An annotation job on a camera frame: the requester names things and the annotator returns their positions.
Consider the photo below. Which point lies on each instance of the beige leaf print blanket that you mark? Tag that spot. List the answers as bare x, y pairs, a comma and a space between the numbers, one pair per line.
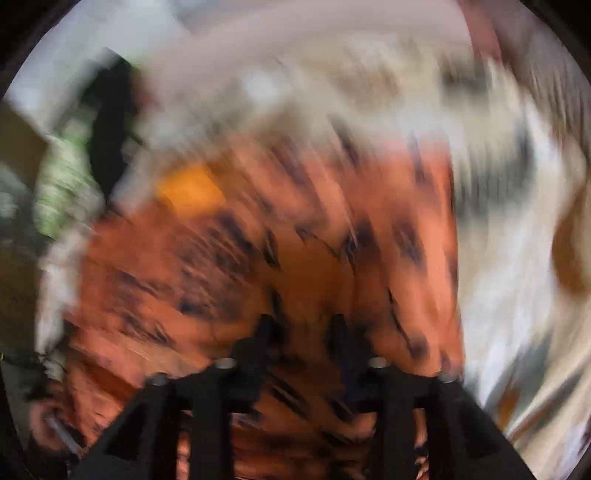
498, 295

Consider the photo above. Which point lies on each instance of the pink pillow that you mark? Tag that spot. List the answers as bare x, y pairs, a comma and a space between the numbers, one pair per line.
277, 41

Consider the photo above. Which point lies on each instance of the green patterned pillow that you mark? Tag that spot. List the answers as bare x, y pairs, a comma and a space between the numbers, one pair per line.
64, 189

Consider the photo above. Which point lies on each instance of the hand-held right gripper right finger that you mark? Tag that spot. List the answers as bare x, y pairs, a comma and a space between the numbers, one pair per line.
351, 369

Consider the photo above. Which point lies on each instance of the orange floral pillow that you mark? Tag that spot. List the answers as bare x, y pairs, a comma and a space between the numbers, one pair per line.
258, 240

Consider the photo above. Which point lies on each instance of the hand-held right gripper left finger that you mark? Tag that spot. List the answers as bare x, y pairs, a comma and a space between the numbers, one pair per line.
249, 364

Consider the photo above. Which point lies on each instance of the white ornate headboard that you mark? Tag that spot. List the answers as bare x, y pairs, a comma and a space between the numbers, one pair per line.
60, 60

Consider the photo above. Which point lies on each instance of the black garment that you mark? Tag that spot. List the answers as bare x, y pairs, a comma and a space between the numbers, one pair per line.
113, 129

